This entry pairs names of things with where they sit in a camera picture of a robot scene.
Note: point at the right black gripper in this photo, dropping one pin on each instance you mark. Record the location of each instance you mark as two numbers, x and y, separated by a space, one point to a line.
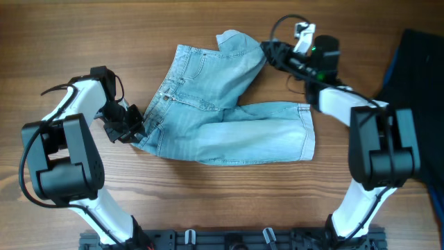
276 60

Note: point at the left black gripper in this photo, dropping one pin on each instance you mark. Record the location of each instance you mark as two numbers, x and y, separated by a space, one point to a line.
135 127

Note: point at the light blue denim shorts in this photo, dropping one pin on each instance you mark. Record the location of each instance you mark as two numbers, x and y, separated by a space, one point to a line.
195 114

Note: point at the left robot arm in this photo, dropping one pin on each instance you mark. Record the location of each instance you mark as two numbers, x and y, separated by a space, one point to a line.
61 167

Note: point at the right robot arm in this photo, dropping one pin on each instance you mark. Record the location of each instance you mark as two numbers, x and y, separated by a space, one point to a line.
383 149

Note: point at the black garment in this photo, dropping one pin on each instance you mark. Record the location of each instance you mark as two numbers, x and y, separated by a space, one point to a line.
416 104

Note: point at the blue garment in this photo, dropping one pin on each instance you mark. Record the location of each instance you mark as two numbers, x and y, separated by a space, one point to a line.
437 205

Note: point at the left white rail clip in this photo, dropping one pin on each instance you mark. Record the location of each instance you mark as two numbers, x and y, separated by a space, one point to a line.
190 237

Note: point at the white rail clip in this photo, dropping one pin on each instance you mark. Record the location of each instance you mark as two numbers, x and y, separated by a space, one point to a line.
270 238
190 237

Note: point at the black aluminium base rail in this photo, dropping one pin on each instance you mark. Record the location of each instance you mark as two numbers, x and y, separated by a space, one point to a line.
295 239

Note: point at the right white rail clip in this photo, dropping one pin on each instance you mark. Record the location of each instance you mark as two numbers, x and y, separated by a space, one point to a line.
270 238

